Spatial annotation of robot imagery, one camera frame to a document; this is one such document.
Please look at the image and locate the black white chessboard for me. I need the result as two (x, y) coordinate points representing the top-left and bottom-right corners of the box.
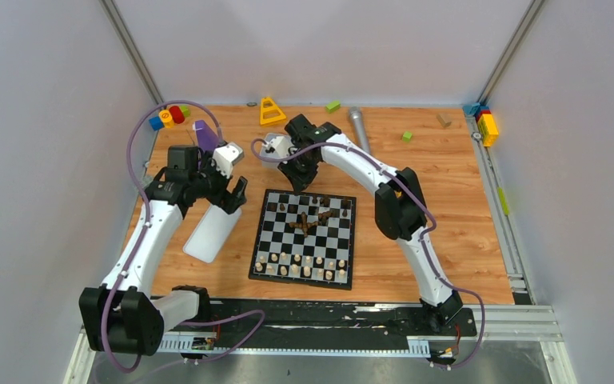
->
(248, 189), (357, 290)

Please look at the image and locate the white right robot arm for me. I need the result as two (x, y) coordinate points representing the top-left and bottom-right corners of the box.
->
(262, 114), (463, 334)

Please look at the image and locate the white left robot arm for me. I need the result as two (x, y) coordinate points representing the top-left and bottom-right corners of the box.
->
(79, 143), (248, 356)

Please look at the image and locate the white rectangular box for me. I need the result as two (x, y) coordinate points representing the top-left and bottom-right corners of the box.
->
(260, 133), (291, 170)

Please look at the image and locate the purple metronome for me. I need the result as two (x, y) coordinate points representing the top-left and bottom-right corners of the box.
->
(193, 120), (220, 152)

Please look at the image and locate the white box lid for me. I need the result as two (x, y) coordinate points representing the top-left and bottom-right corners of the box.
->
(182, 205), (242, 263)

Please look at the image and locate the yellow triangular toy block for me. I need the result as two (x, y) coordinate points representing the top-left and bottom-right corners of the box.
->
(259, 97), (287, 126)

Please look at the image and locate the red cylinder block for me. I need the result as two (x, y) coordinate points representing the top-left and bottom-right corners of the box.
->
(169, 106), (185, 125)

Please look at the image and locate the blue toy block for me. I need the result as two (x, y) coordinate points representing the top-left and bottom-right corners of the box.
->
(148, 116), (165, 131)

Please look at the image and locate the yellow cylinder block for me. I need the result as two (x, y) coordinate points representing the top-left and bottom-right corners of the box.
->
(158, 110), (176, 128)

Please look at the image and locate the green block in corner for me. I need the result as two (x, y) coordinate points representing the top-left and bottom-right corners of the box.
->
(180, 106), (191, 118)

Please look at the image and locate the silver microphone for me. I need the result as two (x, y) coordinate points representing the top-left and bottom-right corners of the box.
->
(348, 106), (371, 154)

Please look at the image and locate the brown wooden block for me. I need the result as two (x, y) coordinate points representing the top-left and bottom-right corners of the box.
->
(437, 114), (453, 128)

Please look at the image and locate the stacked coloured blocks right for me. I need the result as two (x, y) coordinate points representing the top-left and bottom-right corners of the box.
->
(462, 103), (500, 147)

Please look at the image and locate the green block near wall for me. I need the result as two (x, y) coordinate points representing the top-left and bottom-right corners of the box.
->
(325, 100), (341, 114)

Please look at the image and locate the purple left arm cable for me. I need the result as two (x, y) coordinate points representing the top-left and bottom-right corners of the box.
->
(99, 100), (265, 374)

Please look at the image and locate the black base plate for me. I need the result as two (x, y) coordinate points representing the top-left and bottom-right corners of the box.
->
(205, 298), (478, 350)

